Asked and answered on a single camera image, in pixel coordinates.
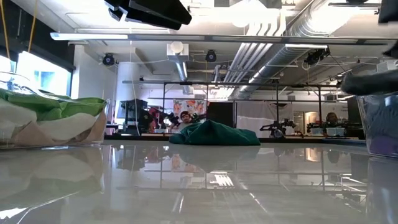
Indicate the white round column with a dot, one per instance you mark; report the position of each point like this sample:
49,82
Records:
127,90

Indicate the overhead horizontal beam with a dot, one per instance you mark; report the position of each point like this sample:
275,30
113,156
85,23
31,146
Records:
217,38

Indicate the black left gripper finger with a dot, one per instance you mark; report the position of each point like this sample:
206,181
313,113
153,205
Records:
161,9
146,18

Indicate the black background rig frame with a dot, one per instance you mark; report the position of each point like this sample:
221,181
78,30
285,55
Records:
236,83

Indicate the lime green towel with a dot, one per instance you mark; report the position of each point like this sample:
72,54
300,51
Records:
77,107

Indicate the bright window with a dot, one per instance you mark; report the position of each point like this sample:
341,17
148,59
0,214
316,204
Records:
43,74

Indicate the purple towel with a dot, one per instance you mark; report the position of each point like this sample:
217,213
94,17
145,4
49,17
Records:
385,147

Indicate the grey towel with tag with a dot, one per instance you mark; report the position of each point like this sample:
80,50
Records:
370,82

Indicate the dark grey towel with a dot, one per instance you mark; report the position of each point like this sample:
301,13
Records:
381,115

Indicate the peach towel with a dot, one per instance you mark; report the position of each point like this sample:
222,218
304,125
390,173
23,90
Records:
31,137

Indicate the clear plastic basket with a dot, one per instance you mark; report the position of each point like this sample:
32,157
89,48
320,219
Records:
6,81
362,124

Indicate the black track light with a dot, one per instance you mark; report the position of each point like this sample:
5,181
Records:
315,56

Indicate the person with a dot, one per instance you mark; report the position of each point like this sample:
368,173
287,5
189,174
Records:
331,118
186,119

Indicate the black background screen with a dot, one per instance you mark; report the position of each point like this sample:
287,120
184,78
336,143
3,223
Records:
220,113

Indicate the white towel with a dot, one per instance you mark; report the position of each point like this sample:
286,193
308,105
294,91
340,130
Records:
62,127

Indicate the black background robot arm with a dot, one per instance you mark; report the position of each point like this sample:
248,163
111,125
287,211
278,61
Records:
276,126

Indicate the poster with orange figures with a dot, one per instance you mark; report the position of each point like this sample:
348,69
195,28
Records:
189,106

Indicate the silver round ceiling duct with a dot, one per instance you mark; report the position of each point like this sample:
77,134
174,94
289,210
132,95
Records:
280,59

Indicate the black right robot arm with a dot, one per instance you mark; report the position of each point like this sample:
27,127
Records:
388,11

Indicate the white ceiling pipes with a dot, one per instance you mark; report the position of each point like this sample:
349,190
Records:
248,56

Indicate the black metal table frame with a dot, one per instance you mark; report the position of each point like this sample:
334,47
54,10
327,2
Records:
295,140

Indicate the dark green towel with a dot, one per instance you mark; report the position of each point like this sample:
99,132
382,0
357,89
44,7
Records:
214,133

